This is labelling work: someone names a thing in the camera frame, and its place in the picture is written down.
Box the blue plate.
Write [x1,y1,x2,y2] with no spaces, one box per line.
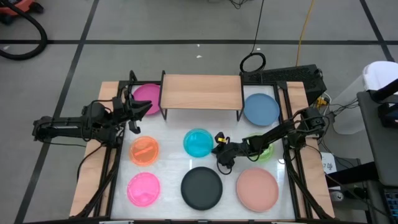
[243,92,280,127]

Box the orange translucent plate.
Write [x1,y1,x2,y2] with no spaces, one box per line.
[129,135,160,166]

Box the green plate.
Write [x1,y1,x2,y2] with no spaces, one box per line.
[245,133,275,162]

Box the magenta plate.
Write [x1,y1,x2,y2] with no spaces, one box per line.
[132,83,162,116]

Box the yellow cable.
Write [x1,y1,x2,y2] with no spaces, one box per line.
[295,0,317,67]

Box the black computer case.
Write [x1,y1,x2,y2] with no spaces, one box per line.
[241,64,328,97]

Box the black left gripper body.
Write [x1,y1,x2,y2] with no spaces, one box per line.
[110,95,139,127]

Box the cyan translucent plate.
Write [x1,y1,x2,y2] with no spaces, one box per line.
[182,128,215,158]

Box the black plate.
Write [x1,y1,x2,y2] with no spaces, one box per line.
[180,166,224,212]

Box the black keyboard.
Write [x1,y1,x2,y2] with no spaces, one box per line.
[382,189,398,218]

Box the salmon pink plate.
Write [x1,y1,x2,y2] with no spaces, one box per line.
[236,167,280,213]

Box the silver can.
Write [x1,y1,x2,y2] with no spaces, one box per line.
[329,190,345,202]

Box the red vacuum cleaner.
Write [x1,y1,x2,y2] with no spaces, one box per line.
[0,0,44,25]

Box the white rounded chair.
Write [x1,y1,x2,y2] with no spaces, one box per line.
[362,60,398,91]

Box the wooden shelf with black frame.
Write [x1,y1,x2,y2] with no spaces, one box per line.
[157,70,246,122]

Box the black cable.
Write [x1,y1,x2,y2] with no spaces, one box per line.
[239,0,267,74]

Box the black desk equipment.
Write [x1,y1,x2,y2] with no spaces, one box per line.
[369,79,398,128]

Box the grey desk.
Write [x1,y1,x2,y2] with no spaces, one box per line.
[356,90,398,187]

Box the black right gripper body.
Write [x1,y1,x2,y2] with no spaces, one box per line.
[216,141,249,167]

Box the black vacuum hose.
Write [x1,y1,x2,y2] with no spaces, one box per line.
[0,0,49,61]

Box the white paper label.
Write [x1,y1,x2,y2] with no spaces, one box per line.
[321,151,338,175]

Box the pink translucent plate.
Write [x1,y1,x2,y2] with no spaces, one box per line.
[126,172,162,208]

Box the black aluminium table frame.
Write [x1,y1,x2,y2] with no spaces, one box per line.
[74,70,336,220]

